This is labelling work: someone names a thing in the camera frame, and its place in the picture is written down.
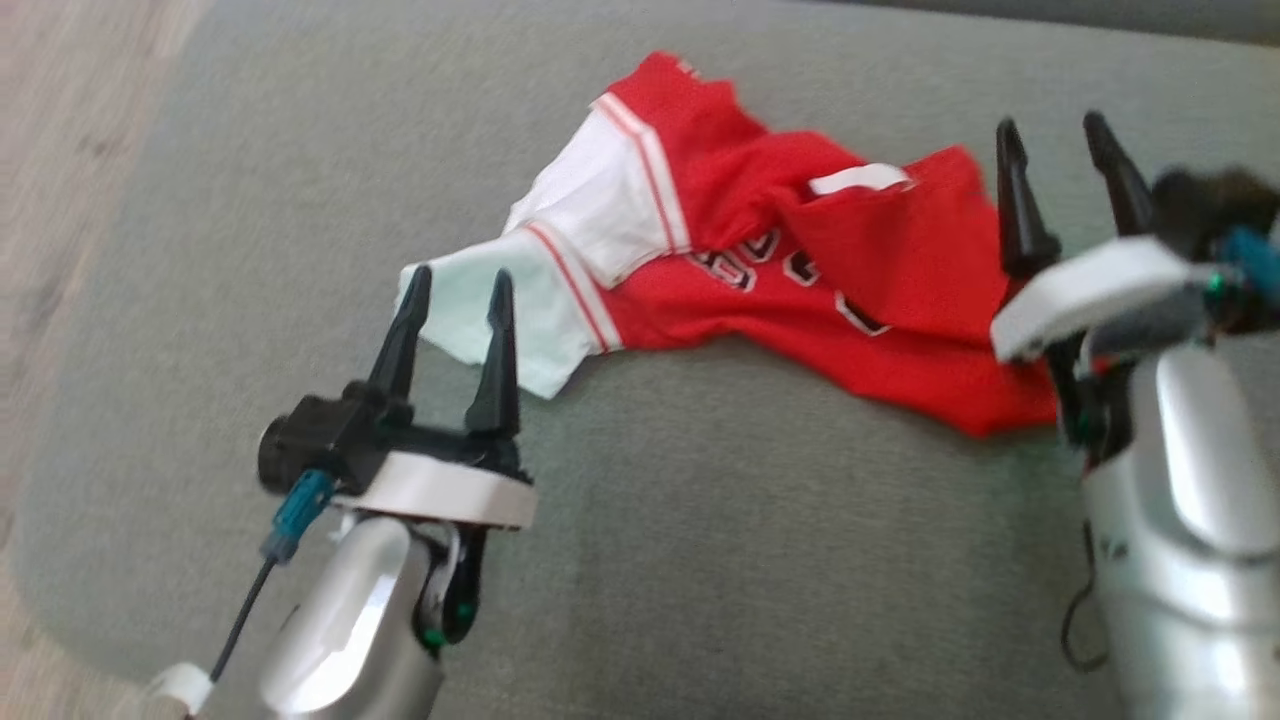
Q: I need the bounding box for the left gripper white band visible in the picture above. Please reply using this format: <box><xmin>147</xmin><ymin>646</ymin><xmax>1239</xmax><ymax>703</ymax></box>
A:
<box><xmin>335</xmin><ymin>264</ymin><xmax>539</xmax><ymax>651</ymax></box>

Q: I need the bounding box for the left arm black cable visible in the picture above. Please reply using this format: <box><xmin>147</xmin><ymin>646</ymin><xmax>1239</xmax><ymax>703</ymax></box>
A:
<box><xmin>208</xmin><ymin>468</ymin><xmax>337</xmax><ymax>683</ymax></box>

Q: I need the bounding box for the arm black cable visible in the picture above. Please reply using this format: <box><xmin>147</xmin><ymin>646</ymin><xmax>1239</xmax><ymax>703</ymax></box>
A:
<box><xmin>1060</xmin><ymin>520</ymin><xmax>1113</xmax><ymax>673</ymax></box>
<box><xmin>208</xmin><ymin>468</ymin><xmax>337</xmax><ymax>683</ymax></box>

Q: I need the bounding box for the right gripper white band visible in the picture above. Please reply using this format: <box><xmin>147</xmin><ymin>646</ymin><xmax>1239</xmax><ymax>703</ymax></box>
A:
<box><xmin>989</xmin><ymin>110</ymin><xmax>1217</xmax><ymax>463</ymax></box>

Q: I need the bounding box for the white cable tape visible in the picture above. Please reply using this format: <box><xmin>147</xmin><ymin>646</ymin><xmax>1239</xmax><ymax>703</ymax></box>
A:
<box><xmin>148</xmin><ymin>660</ymin><xmax>217</xmax><ymax>719</ymax></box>

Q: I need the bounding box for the red and white jersey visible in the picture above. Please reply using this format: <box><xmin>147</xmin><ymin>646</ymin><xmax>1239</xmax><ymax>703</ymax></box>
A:
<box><xmin>397</xmin><ymin>52</ymin><xmax>1061</xmax><ymax>439</ymax></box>

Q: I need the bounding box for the large grey sofa seat cushion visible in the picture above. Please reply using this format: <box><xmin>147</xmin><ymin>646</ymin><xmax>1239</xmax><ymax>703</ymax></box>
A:
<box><xmin>8</xmin><ymin>0</ymin><xmax>1280</xmax><ymax>720</ymax></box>

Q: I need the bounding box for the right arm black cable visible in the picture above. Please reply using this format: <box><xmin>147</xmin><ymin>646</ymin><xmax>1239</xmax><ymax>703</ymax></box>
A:
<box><xmin>1060</xmin><ymin>520</ymin><xmax>1113</xmax><ymax>673</ymax></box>

